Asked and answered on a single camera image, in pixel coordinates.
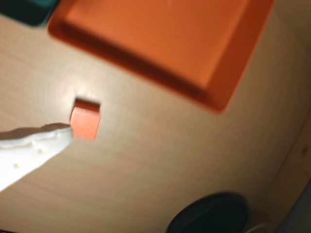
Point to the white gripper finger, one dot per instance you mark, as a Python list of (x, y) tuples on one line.
[(29, 153)]

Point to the orange cube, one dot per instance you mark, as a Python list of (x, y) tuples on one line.
[(85, 123)]

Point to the teal plastic box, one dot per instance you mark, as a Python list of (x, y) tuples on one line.
[(26, 9)]

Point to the orange plastic box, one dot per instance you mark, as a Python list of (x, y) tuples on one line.
[(165, 36)]

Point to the black round object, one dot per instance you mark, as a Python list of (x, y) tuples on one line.
[(211, 216)]

